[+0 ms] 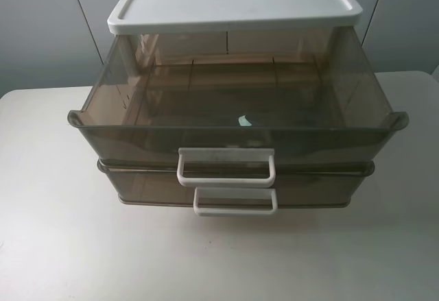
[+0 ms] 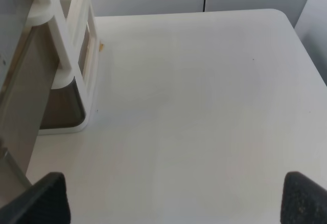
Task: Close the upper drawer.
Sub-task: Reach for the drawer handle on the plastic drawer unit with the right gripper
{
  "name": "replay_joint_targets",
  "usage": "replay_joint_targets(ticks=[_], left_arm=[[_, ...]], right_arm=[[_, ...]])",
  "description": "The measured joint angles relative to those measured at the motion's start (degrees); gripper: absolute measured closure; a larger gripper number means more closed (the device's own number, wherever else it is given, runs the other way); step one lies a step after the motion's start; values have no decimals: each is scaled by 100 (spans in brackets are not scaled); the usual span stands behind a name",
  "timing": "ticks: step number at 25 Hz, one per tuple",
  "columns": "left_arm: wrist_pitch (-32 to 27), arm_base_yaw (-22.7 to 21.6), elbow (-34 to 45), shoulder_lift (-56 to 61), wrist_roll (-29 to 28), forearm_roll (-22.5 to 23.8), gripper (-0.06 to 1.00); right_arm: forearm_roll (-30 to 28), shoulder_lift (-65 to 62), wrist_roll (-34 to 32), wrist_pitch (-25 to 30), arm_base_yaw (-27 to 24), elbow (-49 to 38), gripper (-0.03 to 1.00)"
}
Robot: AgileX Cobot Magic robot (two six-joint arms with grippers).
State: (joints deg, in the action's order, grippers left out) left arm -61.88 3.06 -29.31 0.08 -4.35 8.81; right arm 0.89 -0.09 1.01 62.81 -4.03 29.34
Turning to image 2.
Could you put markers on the smoky middle drawer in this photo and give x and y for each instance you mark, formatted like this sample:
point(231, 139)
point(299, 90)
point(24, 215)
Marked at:
point(28, 65)

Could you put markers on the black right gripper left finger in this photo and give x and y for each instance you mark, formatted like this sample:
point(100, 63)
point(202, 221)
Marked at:
point(44, 202)

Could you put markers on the white drawer cabinet frame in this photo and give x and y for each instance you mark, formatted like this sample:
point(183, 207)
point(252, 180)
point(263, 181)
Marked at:
point(75, 37)

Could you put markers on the smoky bottom drawer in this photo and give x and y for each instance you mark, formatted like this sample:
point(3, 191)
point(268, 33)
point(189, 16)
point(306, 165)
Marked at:
point(64, 108)

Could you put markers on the smoky drawer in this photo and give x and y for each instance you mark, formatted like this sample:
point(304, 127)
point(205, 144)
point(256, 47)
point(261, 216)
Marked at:
point(28, 65)
point(64, 108)

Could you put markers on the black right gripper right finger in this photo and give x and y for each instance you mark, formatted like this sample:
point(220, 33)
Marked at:
point(303, 200)

